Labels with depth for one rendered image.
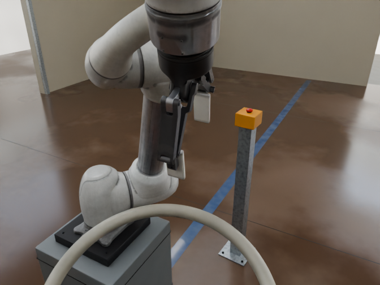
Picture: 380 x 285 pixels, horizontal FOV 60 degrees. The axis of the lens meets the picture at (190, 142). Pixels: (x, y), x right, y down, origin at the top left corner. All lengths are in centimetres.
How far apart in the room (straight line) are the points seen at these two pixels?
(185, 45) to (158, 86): 51
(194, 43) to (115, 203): 98
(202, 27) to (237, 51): 680
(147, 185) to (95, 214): 22
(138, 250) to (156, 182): 29
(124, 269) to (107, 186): 32
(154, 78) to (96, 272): 77
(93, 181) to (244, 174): 106
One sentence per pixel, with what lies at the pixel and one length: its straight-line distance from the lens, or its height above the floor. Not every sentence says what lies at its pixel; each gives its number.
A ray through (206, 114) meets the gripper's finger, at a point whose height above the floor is 154.
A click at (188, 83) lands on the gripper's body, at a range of 45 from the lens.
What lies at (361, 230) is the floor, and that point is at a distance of 296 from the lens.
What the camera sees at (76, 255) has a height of 123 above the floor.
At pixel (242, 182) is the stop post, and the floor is 62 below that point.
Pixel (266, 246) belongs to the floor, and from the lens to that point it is 258.
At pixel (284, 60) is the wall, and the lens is 693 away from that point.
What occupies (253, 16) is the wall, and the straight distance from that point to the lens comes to 699.
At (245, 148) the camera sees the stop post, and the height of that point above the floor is 86.
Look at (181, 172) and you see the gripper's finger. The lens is 52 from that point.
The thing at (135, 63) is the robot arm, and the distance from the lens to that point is 85.
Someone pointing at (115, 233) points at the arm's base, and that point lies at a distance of 138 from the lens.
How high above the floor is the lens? 177
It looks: 27 degrees down
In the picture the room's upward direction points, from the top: straight up
